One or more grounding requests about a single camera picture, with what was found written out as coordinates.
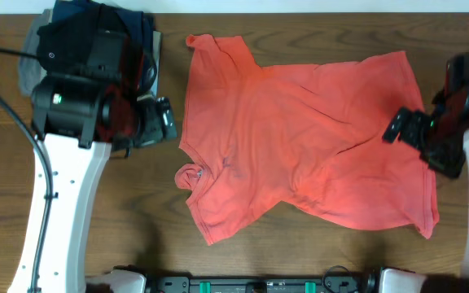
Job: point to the black folded garment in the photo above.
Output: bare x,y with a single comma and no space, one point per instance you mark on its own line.
83,38

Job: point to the red printed t-shirt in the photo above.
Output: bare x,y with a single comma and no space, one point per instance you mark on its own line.
309,135

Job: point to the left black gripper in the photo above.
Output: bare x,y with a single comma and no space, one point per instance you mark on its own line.
155,132

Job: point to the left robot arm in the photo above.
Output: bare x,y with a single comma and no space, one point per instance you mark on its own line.
110,105

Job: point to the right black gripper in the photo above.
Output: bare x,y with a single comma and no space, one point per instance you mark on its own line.
451,165

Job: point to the beige folded garment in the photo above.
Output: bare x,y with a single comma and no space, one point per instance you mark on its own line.
156,49

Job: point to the navy folded garment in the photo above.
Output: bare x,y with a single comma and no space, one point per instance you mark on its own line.
140,26

